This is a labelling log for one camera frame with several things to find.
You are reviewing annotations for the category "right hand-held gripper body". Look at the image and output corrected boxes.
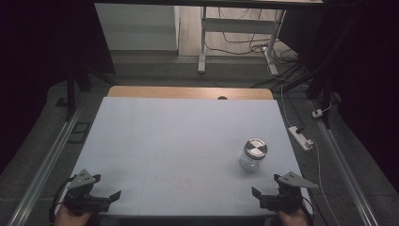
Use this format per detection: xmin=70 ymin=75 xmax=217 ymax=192
xmin=259 ymin=170 xmax=320 ymax=215

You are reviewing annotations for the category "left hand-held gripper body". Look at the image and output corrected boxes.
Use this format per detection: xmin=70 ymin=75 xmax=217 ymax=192
xmin=63 ymin=169 xmax=111 ymax=215

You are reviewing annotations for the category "clear glass jar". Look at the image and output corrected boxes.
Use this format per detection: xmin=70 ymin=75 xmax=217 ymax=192
xmin=238 ymin=147 xmax=267 ymax=173

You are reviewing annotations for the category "round silver metal lid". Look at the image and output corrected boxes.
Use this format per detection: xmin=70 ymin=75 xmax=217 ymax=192
xmin=244 ymin=137 xmax=269 ymax=161

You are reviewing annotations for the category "person's right hand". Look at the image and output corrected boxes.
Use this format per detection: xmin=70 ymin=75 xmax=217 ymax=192
xmin=275 ymin=205 xmax=312 ymax=226

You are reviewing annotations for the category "person's left hand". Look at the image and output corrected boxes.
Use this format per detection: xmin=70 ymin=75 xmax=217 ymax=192
xmin=54 ymin=203 xmax=95 ymax=226

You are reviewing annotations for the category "white power strip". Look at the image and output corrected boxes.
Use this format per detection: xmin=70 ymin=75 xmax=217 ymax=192
xmin=288 ymin=125 xmax=315 ymax=153

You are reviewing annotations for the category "white table mat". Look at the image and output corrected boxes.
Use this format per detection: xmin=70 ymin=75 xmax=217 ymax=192
xmin=56 ymin=96 xmax=314 ymax=218

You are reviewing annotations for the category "black metal stand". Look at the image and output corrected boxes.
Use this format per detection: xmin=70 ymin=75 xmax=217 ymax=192
xmin=56 ymin=59 xmax=95 ymax=122
xmin=305 ymin=56 xmax=338 ymax=130

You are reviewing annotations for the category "dark curtain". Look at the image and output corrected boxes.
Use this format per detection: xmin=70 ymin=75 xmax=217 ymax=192
xmin=0 ymin=0 xmax=117 ymax=173
xmin=277 ymin=0 xmax=399 ymax=194

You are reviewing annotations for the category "white cabinet panel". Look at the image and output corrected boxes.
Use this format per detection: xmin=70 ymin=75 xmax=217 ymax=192
xmin=94 ymin=3 xmax=181 ymax=52

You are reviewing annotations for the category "thin white cable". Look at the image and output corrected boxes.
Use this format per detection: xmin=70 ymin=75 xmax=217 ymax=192
xmin=279 ymin=84 xmax=342 ymax=226

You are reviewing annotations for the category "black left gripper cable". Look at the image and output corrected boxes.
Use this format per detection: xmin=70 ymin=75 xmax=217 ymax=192
xmin=48 ymin=176 xmax=76 ymax=224

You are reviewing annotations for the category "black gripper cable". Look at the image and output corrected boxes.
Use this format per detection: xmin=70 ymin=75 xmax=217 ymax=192
xmin=48 ymin=176 xmax=76 ymax=224
xmin=301 ymin=196 xmax=317 ymax=226

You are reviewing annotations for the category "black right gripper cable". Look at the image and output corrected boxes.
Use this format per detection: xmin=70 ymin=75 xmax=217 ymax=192
xmin=301 ymin=196 xmax=317 ymax=226

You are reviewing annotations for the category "aluminium floor rail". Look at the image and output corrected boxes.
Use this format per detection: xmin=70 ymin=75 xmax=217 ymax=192
xmin=309 ymin=99 xmax=380 ymax=226
xmin=7 ymin=100 xmax=88 ymax=226

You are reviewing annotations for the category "black rectangular floor frame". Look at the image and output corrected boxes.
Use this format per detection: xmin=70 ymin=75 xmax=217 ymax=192
xmin=67 ymin=121 xmax=92 ymax=145

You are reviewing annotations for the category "tangle of black cables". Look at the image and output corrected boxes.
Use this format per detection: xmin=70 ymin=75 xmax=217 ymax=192
xmin=205 ymin=8 xmax=310 ymax=90

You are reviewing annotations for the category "white desk frame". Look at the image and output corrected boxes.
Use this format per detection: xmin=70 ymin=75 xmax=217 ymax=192
xmin=197 ymin=6 xmax=287 ymax=76

